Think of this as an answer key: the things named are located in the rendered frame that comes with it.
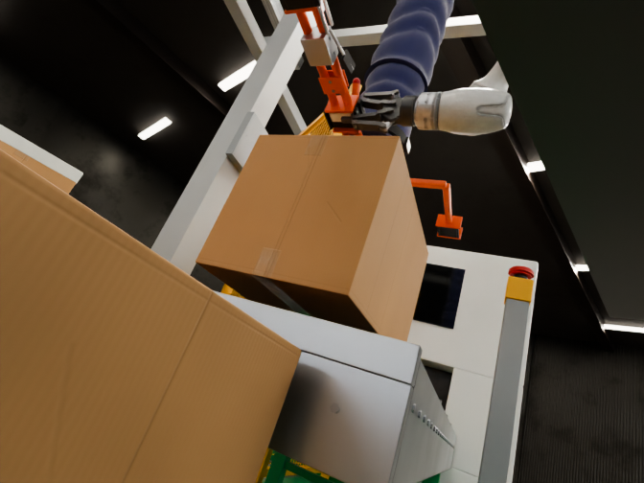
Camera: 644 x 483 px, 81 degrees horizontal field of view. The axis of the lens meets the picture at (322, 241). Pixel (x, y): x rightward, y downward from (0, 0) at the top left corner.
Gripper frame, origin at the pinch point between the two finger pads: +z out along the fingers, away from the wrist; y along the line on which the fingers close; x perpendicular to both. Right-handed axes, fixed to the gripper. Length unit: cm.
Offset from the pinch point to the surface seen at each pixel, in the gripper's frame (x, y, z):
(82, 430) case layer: -48, 79, -21
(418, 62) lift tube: 19.6, -43.2, -7.9
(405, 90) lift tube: 18.8, -28.8, -7.2
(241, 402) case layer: -29, 75, -21
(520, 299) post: 45, 27, -51
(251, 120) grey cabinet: 56, -50, 89
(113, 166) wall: 358, -211, 701
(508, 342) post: 45, 40, -50
